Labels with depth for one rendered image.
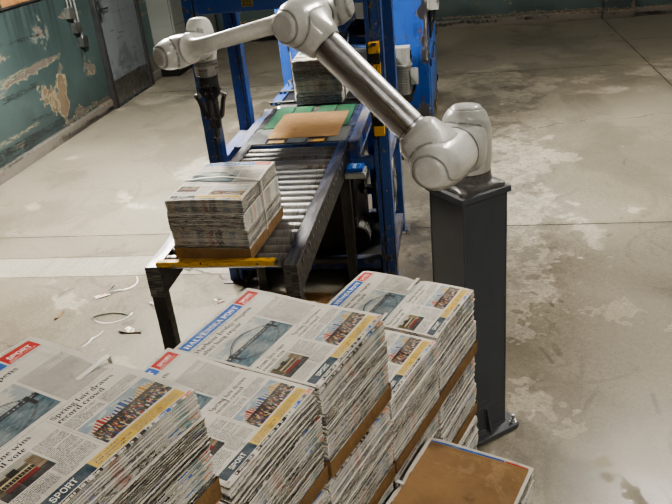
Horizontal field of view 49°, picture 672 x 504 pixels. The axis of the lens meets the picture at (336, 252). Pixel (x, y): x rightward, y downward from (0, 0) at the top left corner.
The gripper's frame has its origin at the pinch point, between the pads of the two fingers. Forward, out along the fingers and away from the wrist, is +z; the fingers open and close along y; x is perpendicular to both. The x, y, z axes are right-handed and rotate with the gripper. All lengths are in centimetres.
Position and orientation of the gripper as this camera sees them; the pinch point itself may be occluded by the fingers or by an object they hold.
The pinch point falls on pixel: (216, 127)
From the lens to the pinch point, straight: 291.6
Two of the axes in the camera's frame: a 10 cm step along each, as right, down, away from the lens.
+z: 0.9, 8.9, 4.4
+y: 9.9, -0.1, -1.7
